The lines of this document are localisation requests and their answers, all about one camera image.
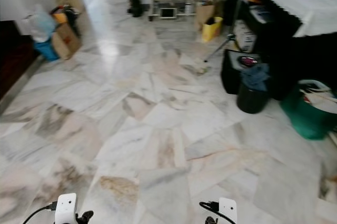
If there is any blue bin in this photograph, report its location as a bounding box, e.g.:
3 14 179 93
33 40 60 62

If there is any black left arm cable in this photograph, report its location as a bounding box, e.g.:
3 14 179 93
23 201 58 224

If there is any metal wire rack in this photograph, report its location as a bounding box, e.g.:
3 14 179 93
147 0 196 22

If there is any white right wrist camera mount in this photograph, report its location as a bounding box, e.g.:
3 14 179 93
219 198 238 224

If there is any dark wooden cabinet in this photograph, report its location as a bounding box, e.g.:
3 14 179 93
0 20 41 100

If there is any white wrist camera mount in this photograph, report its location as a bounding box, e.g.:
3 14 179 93
219 198 238 224
55 193 78 224

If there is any black bucket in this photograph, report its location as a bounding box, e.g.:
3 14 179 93
236 79 270 114

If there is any blue-grey cloth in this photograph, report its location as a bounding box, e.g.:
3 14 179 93
241 63 271 92

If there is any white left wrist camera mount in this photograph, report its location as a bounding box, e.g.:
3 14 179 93
55 193 78 224

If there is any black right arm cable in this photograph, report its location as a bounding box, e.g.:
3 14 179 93
200 201 236 224

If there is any brown paper bag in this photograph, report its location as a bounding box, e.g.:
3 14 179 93
195 2 216 31

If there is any brown cardboard box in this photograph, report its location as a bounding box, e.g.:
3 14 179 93
51 22 83 61

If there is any black tripod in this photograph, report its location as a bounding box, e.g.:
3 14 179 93
203 0 247 64

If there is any yellow shopping bag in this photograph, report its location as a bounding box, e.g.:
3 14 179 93
201 16 224 43

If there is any table with white cloth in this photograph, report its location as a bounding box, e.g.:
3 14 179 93
234 0 337 38

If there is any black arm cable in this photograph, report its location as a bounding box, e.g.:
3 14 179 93
200 201 236 224
23 201 58 224

